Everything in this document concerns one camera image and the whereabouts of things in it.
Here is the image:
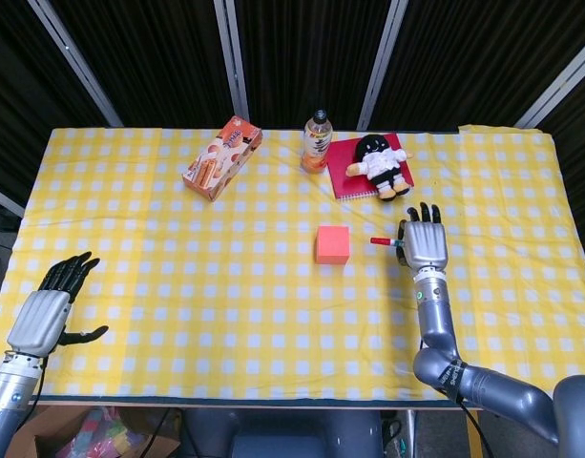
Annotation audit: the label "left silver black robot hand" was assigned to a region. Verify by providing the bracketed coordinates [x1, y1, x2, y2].
[6, 251, 110, 359]

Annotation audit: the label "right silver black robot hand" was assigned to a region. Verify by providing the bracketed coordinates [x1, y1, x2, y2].
[396, 202, 449, 271]

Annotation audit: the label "pink cube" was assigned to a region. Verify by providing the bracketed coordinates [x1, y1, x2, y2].
[313, 225, 351, 265]

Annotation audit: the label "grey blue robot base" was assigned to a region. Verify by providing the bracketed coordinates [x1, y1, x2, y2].
[181, 408, 384, 458]

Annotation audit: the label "black white plush doll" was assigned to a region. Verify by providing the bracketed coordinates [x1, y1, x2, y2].
[345, 134, 414, 202]

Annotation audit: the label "brown cardboard box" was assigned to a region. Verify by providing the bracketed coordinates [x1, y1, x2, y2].
[4, 406, 178, 458]

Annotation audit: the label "red spiral notebook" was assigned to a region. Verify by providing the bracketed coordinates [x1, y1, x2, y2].
[324, 132, 415, 202]

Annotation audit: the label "colourful foam blocks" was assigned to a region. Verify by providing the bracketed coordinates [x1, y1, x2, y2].
[70, 407, 148, 458]

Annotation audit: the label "orange tea bottle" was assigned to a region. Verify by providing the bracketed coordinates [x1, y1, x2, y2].
[300, 108, 334, 174]

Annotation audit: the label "yellow checked tablecloth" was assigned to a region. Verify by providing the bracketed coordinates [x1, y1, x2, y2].
[0, 124, 585, 400]

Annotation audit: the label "orange snack box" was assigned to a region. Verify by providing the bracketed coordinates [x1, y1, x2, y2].
[181, 115, 264, 202]

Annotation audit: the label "aluminium frame post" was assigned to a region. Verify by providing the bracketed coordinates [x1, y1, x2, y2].
[356, 0, 408, 131]
[28, 0, 124, 128]
[514, 50, 585, 129]
[0, 183, 26, 219]
[213, 0, 251, 130]

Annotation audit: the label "black cable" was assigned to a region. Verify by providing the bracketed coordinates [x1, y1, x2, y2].
[141, 408, 181, 452]

